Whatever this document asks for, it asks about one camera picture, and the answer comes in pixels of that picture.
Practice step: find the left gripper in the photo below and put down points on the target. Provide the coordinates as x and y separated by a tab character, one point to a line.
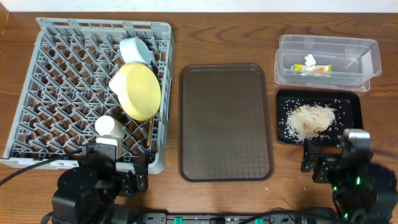
129	179

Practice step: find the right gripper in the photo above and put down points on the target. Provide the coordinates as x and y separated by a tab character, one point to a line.
325	165

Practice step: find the white cup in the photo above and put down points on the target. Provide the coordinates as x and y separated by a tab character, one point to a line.
108	126

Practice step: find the yellow plate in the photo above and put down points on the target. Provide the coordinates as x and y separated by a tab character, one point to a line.
140	94

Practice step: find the pink bowl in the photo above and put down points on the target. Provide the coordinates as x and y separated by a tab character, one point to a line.
116	83

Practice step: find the green snack wrapper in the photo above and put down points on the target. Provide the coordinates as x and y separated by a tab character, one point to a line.
315	70

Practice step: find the white tissue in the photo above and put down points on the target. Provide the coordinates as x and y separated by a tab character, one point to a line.
309	60

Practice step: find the light blue bowl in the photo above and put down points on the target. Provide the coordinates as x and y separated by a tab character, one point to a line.
135	50

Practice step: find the wooden chopstick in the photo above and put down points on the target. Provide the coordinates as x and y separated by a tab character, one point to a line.
150	132

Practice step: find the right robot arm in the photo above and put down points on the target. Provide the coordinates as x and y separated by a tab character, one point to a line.
363	192

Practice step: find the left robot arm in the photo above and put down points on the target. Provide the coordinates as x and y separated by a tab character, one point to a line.
86	193

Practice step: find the rice food waste pile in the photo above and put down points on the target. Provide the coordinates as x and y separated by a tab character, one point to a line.
316	120

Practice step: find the grey dishwasher rack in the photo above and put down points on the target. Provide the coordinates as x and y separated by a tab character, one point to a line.
66	90

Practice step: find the black tray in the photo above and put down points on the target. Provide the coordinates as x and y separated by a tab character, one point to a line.
346	107

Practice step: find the brown serving tray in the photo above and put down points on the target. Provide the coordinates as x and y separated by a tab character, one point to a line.
224	124

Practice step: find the clear plastic bin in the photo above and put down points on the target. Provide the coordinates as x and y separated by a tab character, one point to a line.
354	61

